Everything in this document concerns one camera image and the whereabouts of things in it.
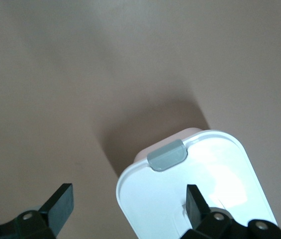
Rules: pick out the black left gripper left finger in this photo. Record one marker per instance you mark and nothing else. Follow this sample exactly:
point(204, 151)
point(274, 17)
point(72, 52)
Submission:
point(60, 206)

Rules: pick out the brown table mat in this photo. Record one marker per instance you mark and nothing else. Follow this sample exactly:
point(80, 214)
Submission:
point(55, 74)

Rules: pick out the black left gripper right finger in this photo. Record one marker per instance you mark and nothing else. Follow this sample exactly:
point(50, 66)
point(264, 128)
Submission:
point(195, 206)

